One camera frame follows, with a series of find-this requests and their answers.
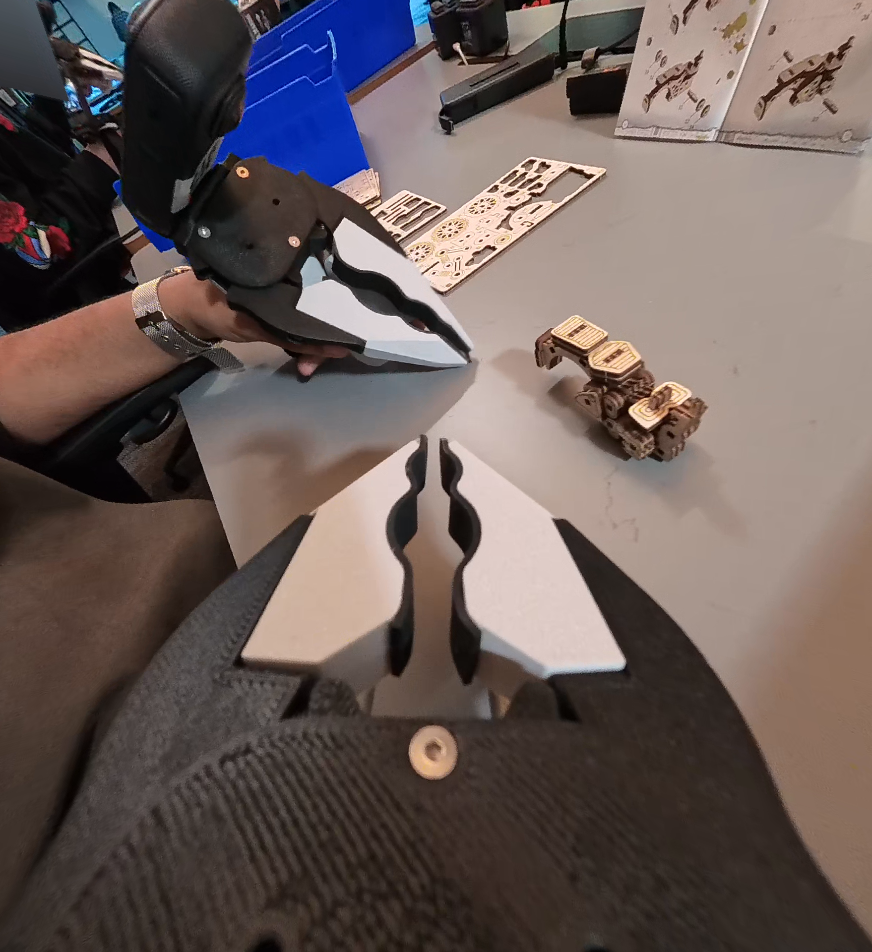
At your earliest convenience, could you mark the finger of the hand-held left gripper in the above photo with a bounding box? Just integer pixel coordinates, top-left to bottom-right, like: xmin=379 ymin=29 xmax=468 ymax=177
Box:
xmin=296 ymin=277 xmax=474 ymax=370
xmin=330 ymin=220 xmax=476 ymax=359

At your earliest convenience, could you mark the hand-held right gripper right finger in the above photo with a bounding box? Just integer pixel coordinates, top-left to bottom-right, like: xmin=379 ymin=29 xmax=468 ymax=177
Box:
xmin=438 ymin=439 xmax=628 ymax=718

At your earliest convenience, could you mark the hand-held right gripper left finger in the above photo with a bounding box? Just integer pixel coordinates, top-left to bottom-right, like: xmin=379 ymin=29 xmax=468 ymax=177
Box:
xmin=240 ymin=436 xmax=430 ymax=716

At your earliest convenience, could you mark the large wooden parts sheet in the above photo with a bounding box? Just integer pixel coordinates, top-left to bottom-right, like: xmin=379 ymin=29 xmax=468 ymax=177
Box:
xmin=406 ymin=156 xmax=607 ymax=296

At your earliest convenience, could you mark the wooden puzzle model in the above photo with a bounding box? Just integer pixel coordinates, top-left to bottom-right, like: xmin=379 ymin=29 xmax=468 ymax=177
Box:
xmin=534 ymin=315 xmax=708 ymax=462

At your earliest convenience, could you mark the person's left forearm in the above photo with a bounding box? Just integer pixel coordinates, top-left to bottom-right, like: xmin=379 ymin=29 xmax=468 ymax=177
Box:
xmin=0 ymin=286 xmax=184 ymax=447

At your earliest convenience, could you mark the grey desk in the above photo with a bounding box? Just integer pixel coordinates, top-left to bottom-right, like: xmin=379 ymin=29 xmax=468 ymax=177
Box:
xmin=112 ymin=0 xmax=872 ymax=952

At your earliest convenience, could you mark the person's left hand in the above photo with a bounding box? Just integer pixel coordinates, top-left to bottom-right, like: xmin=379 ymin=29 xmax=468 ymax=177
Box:
xmin=161 ymin=277 xmax=355 ymax=384

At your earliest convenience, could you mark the small wooden parts sheet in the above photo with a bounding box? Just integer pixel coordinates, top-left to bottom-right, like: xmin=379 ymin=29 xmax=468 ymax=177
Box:
xmin=371 ymin=189 xmax=448 ymax=243

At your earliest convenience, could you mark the wooden sheet stack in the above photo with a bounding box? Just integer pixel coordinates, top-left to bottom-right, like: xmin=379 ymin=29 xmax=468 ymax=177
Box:
xmin=335 ymin=170 xmax=382 ymax=209

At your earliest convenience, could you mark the silver mesh wristwatch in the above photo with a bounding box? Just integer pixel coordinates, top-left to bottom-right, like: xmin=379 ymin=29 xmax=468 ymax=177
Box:
xmin=132 ymin=266 xmax=247 ymax=373

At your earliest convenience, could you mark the long black device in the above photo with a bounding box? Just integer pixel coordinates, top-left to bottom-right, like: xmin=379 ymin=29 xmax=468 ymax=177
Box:
xmin=438 ymin=52 xmax=556 ymax=135

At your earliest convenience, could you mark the black office chair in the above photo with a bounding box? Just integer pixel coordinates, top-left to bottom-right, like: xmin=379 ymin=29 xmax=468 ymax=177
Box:
xmin=42 ymin=357 xmax=206 ymax=501

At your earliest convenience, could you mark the black pouch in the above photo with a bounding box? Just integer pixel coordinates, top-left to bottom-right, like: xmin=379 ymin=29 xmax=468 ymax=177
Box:
xmin=429 ymin=0 xmax=511 ymax=60

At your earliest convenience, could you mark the black box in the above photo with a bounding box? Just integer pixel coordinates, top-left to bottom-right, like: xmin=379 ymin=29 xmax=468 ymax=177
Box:
xmin=566 ymin=63 xmax=630 ymax=116

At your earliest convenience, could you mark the person's brown sweater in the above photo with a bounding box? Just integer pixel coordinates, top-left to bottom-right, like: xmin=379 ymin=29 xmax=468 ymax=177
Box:
xmin=0 ymin=439 xmax=238 ymax=952

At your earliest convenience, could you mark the dark grey tablet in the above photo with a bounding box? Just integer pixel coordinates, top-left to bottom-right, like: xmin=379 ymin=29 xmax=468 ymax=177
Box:
xmin=506 ymin=6 xmax=645 ymax=57

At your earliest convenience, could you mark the white instruction booklet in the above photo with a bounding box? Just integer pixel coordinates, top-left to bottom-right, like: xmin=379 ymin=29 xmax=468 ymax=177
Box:
xmin=615 ymin=0 xmax=872 ymax=155

